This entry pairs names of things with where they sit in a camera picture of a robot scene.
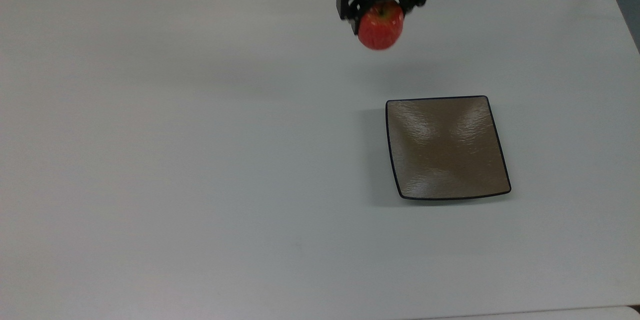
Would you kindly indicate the white adjacent table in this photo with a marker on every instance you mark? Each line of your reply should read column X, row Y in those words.
column 575, row 314

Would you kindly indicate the square brown ceramic plate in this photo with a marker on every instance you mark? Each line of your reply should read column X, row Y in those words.
column 447, row 147

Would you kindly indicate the red apple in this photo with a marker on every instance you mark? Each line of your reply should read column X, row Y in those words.
column 381, row 30

